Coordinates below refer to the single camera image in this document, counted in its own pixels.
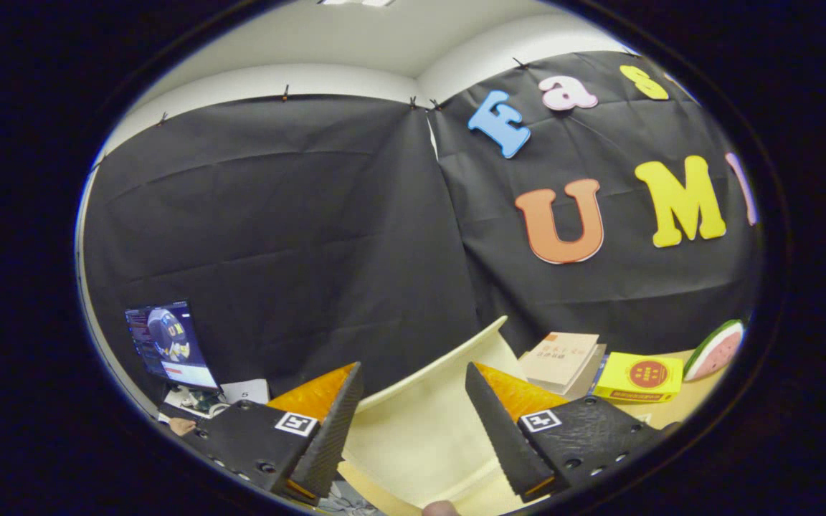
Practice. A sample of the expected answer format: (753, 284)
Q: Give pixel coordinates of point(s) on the person's grey clothing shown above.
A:
(345, 502)

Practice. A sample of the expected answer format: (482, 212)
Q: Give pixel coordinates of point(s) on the watermelon slice plush toy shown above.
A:
(718, 351)

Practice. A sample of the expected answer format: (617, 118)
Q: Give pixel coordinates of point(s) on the computer monitor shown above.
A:
(169, 344)

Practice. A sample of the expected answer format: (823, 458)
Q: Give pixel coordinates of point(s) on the black backdrop cloth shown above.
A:
(277, 215)

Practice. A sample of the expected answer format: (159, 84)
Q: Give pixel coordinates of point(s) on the beige fabric storage box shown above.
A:
(420, 430)

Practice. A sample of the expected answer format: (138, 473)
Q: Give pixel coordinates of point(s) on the long ceiling light panel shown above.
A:
(355, 3)

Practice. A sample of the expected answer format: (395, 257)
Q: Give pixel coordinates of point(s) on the grey cover book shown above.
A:
(589, 380)

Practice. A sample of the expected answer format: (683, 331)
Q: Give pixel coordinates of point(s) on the white paper card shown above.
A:
(244, 393)

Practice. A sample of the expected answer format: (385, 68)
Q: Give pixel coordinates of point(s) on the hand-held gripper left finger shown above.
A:
(327, 444)

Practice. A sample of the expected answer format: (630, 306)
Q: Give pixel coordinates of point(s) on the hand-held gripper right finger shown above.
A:
(502, 437)

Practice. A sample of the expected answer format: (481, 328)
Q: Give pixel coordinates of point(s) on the yellow book with red circle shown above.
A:
(639, 376)

